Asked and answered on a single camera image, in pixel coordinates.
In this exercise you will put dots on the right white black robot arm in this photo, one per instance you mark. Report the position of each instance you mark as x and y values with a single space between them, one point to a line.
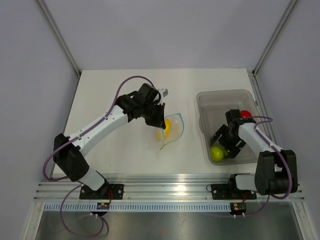
276 169

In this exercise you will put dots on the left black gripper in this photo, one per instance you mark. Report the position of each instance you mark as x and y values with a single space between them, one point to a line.
159 121

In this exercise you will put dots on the clear zip top bag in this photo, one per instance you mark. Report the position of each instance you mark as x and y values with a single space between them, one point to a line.
177 129

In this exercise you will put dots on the left small circuit board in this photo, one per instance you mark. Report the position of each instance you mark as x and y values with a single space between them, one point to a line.
103 205

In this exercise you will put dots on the left aluminium frame post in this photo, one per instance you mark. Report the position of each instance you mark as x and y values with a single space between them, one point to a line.
44 9

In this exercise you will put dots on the white slotted cable duct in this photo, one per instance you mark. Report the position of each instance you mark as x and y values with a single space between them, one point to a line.
212 207

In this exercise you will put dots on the green toy pear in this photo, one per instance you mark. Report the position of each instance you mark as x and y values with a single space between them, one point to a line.
217 153

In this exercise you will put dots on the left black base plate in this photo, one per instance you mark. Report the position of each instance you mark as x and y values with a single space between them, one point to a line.
116 191

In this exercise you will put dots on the aluminium frame post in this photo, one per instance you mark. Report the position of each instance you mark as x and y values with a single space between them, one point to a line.
292 4
44 9

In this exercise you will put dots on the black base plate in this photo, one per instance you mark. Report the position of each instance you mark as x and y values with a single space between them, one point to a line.
116 191
222 191

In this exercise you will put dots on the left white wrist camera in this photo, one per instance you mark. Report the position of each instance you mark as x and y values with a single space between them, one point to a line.
163 92

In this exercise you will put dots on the grey translucent plastic bin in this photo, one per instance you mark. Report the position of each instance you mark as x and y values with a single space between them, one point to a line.
212 106

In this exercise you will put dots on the yellow toy lemon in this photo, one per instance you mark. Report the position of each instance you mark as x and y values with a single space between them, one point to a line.
162 134

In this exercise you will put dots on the small circuit board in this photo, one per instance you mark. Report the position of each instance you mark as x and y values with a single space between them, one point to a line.
240 206
103 205

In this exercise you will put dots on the right aluminium frame post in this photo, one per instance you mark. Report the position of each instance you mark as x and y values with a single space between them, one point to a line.
292 4

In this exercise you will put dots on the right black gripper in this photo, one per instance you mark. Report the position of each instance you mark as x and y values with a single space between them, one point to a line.
232 149

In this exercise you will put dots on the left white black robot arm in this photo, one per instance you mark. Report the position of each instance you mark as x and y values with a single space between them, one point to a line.
70 151

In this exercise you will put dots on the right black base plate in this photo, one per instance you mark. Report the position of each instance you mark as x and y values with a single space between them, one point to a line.
222 191

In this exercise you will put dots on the right small circuit board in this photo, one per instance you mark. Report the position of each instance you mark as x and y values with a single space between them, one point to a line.
240 206

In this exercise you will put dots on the aluminium rail profile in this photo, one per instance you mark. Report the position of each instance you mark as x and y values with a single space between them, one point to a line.
144 187

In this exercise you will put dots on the red toy apple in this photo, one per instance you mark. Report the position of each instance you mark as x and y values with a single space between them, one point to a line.
245 114

